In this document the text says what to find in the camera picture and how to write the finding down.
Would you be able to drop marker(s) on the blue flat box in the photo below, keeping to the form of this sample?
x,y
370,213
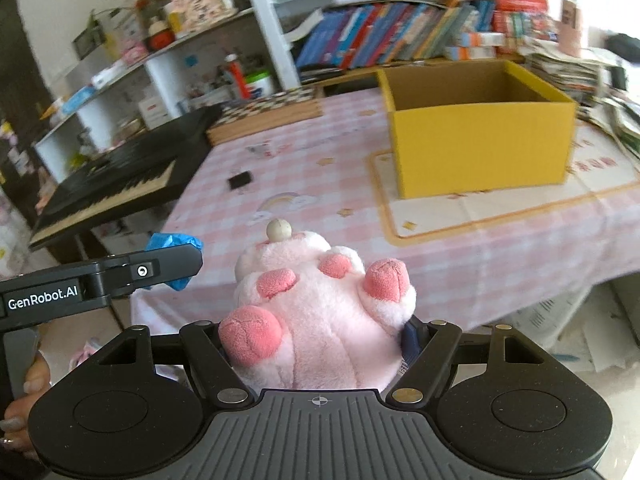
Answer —
x,y
72,100

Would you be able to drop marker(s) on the stack of papers and books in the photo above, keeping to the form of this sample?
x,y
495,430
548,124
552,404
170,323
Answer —
x,y
600,95

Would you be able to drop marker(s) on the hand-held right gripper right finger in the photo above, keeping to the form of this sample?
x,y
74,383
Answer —
x,y
414,342

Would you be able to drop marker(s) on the wooden chessboard box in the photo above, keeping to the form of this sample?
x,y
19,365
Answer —
x,y
265,115

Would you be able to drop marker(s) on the white bookshelf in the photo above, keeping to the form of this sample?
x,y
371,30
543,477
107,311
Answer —
x,y
265,25

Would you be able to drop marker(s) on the black binder clip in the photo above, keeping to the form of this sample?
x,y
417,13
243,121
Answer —
x,y
240,180

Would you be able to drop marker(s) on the black piano keyboard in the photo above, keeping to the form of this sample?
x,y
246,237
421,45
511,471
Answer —
x,y
125,170

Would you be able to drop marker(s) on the red slim ornament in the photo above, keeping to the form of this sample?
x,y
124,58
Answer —
x,y
236,77

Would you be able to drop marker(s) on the white box red label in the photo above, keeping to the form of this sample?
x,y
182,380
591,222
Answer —
x,y
154,110

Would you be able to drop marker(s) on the green photo frame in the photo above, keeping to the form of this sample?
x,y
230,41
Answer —
x,y
86,41

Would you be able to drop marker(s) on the white flat box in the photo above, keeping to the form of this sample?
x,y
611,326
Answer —
x,y
117,72

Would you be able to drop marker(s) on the black pouch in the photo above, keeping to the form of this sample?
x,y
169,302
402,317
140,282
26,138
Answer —
x,y
320,74

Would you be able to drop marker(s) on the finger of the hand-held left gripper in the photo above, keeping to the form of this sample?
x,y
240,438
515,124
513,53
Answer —
x,y
165,265

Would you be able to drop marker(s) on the yellow cardboard box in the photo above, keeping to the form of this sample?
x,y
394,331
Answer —
x,y
475,145

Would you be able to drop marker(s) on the pink tissue box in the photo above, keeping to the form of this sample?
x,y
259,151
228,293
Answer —
x,y
135,54

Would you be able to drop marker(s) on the person's left hand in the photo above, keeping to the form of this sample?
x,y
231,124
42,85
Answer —
x,y
20,425

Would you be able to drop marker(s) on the pink checked tablecloth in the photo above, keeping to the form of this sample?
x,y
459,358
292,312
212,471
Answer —
x,y
325,185

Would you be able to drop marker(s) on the blue packet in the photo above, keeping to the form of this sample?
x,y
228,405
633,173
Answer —
x,y
172,241

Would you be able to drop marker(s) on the white jar green lid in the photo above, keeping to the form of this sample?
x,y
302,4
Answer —
x,y
260,86

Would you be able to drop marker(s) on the orange white carton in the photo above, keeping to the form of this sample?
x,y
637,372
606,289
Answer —
x,y
470,53
482,39

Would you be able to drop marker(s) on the red round jar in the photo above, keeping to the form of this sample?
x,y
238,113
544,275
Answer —
x,y
160,37

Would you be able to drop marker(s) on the row of leaning colourful books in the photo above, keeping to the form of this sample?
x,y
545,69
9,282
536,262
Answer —
x,y
390,35

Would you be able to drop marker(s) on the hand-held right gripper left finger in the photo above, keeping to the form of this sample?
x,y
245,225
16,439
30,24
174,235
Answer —
x,y
200,345

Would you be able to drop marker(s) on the pink plush pig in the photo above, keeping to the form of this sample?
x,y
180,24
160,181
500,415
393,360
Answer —
x,y
320,310

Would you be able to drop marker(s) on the black cloth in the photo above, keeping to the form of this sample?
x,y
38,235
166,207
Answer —
x,y
625,49

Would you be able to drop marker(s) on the newspaper sheets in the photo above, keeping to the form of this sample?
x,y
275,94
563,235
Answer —
x,y
575,325

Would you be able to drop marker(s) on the cream mat orange border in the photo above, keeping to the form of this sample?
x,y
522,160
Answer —
x,y
500,210

